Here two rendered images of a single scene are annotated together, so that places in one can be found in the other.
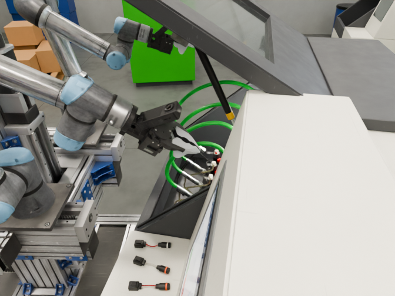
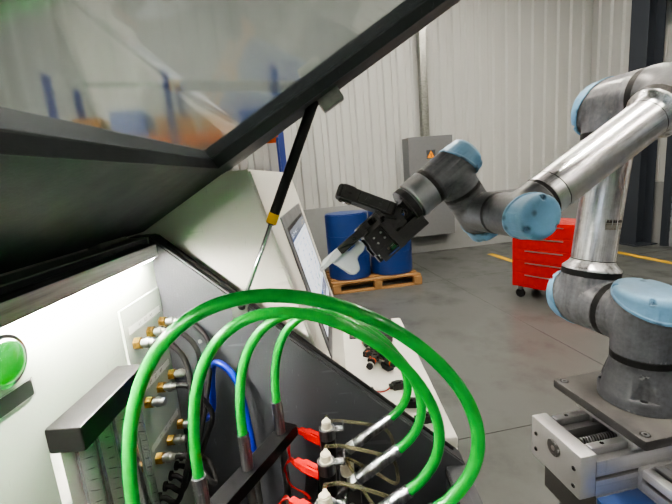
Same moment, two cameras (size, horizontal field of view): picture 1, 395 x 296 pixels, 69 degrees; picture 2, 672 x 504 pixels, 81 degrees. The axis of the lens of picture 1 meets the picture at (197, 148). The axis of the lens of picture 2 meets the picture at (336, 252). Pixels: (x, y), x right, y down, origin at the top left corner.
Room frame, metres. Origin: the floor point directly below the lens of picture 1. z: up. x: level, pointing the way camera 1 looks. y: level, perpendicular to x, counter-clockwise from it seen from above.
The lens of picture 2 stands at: (1.35, -0.10, 1.53)
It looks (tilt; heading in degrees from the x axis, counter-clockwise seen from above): 11 degrees down; 170
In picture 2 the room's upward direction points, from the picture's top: 5 degrees counter-clockwise
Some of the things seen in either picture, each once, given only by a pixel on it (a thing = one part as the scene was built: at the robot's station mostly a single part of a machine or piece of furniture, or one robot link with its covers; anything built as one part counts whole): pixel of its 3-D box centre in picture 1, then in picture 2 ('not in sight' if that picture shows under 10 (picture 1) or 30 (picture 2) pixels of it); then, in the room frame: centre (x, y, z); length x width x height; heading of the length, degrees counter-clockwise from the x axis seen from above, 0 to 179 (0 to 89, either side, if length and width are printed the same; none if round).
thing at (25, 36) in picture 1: (31, 52); not in sight; (4.63, 2.64, 0.39); 1.20 x 0.85 x 0.79; 11
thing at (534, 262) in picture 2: not in sight; (553, 260); (-2.30, 2.94, 0.43); 0.70 x 0.46 x 0.86; 24
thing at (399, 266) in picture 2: not in sight; (369, 246); (-3.91, 1.33, 0.51); 1.20 x 0.85 x 1.02; 87
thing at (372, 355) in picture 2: not in sight; (380, 348); (0.28, 0.20, 1.01); 0.23 x 0.11 x 0.06; 169
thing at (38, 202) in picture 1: (28, 193); (643, 373); (0.75, 0.60, 1.09); 0.15 x 0.15 x 0.10
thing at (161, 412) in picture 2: not in sight; (165, 385); (0.69, -0.29, 1.20); 0.13 x 0.03 x 0.31; 169
